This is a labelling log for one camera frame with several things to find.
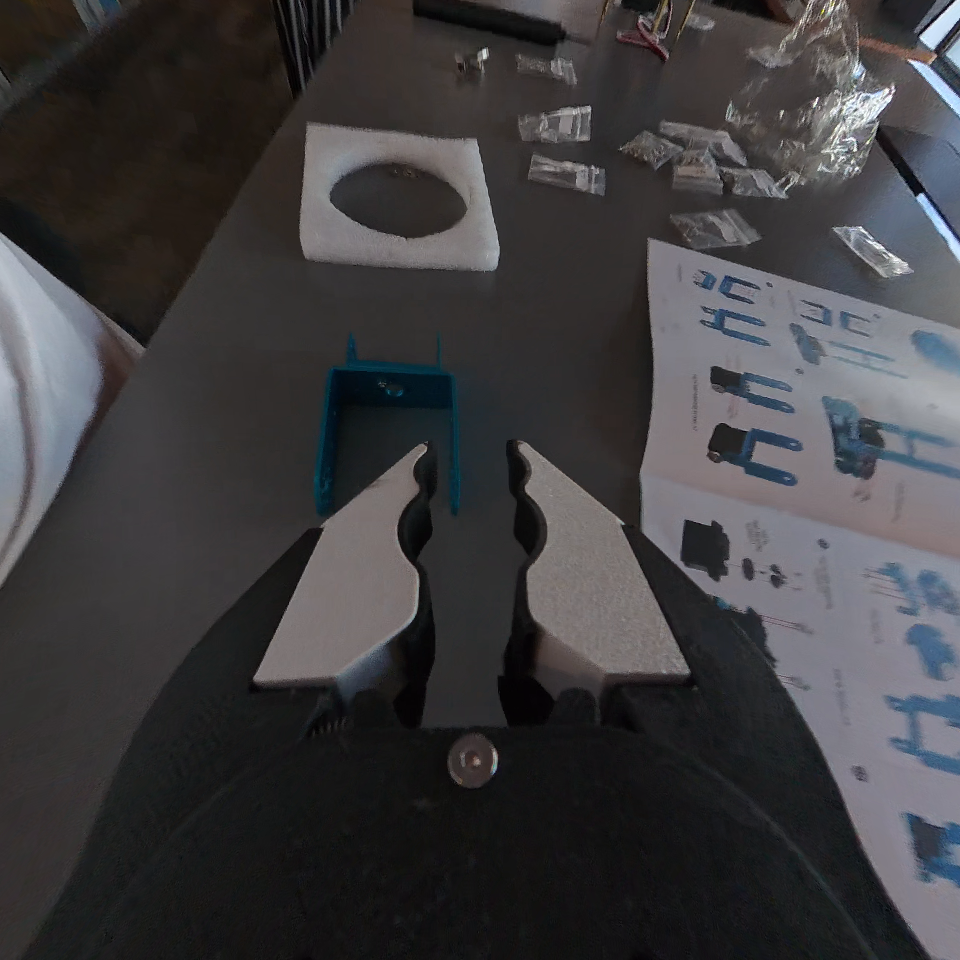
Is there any large blue metal U bracket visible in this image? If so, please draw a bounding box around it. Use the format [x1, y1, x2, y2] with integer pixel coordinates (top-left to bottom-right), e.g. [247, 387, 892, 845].
[315, 366, 460, 519]

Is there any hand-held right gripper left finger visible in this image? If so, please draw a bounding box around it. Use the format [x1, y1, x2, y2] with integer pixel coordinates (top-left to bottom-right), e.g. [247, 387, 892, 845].
[252, 441, 438, 706]

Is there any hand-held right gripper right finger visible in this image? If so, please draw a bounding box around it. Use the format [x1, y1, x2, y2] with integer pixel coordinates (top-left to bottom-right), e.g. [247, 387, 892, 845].
[498, 440, 693, 699]

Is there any blue robot arm base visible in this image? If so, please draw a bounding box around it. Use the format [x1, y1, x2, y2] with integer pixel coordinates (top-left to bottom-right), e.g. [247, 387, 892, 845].
[598, 0, 697, 37]

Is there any dark grey desk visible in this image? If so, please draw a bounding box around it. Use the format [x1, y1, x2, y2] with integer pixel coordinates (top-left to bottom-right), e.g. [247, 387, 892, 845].
[0, 0, 960, 960]

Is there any printed instruction manual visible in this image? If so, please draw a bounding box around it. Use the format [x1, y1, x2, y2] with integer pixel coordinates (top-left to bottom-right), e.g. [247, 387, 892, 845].
[641, 238, 960, 960]

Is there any group of small screw bags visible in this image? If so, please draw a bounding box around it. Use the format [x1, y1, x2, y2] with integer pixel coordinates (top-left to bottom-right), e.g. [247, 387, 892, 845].
[516, 52, 915, 279]

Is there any black screwdriver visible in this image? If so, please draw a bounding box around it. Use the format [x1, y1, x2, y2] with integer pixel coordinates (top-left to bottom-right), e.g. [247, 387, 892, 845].
[412, 0, 590, 48]

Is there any small blue metal U bracket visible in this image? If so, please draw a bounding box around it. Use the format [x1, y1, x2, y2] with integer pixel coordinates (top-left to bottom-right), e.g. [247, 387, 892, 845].
[345, 333, 444, 374]

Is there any crumpled clear plastic wrap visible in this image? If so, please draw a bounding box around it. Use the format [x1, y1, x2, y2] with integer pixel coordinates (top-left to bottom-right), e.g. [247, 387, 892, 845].
[726, 0, 897, 185]

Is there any red white servo cable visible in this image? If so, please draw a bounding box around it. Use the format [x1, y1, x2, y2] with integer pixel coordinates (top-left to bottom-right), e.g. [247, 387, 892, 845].
[616, 18, 672, 61]

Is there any white foam square with hole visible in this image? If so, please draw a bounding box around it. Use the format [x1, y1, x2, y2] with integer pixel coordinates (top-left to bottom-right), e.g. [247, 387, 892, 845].
[298, 122, 502, 273]

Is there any black striped panel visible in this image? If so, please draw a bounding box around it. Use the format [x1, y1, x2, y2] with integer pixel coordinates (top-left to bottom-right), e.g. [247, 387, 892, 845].
[270, 0, 355, 99]

